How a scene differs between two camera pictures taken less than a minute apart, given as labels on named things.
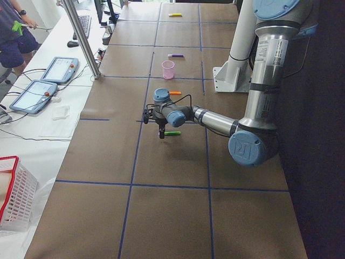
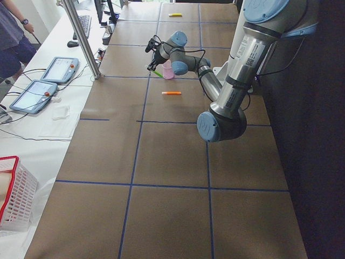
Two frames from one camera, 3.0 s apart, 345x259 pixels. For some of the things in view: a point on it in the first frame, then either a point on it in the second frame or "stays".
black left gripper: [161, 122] → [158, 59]
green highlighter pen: [172, 133] → [158, 74]
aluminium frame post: [95, 70] stays
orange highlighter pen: [174, 93] stays
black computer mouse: [72, 44] stays
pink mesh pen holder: [168, 68] stays
